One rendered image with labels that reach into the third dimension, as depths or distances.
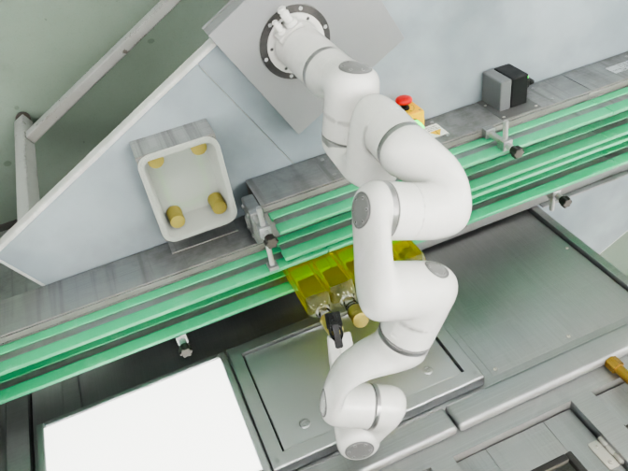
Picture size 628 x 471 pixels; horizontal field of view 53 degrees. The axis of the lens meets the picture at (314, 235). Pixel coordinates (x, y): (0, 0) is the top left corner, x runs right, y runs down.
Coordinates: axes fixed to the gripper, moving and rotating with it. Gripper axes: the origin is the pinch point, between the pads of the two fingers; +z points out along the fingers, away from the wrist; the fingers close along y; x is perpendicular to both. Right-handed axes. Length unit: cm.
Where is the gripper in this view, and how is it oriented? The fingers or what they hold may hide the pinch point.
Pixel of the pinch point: (335, 328)
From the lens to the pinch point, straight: 130.6
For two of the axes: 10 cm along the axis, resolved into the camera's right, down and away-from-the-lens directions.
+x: -9.8, 1.8, -0.2
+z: -1.3, -6.1, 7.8
